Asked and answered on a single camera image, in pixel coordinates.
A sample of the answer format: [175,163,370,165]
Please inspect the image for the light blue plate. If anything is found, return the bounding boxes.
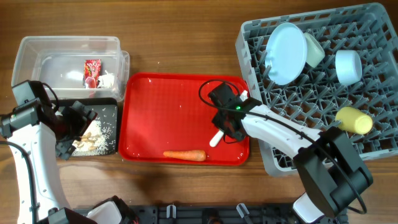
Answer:
[264,22,307,85]

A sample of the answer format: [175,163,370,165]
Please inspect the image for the red snack wrapper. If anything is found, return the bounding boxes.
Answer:
[83,59,101,88]

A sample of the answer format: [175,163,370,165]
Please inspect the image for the grey dishwasher rack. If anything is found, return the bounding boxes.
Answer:
[235,3,397,160]

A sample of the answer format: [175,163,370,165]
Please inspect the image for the green bowl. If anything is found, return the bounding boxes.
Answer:
[304,32,325,68]

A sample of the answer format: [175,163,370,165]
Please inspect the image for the orange carrot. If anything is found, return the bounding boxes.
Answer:
[163,150,206,162]

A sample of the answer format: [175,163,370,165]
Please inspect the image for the white plastic spoon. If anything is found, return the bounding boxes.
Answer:
[209,130,224,147]

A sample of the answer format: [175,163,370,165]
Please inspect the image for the light blue bowl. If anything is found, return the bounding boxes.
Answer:
[335,50,363,85]

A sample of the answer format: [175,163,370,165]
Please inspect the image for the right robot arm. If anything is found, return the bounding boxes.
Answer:
[204,80,373,223]

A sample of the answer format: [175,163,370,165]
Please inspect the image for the rice and food scraps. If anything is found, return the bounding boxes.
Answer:
[70,107,118,157]

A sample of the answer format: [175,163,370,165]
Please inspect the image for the white tissue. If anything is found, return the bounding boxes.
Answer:
[97,70,115,88]

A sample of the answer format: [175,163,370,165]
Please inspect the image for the black food waste tray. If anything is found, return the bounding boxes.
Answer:
[26,97,123,159]

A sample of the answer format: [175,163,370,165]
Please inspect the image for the yellow plastic cup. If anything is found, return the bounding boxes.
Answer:
[335,106,373,134]

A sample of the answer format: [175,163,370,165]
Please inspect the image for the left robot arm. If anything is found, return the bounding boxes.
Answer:
[1,80,140,223]

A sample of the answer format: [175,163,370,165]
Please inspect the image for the clear plastic waste bin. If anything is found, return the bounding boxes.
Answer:
[11,36,130,101]

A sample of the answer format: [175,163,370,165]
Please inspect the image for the red serving tray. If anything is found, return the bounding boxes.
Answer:
[118,72,250,166]

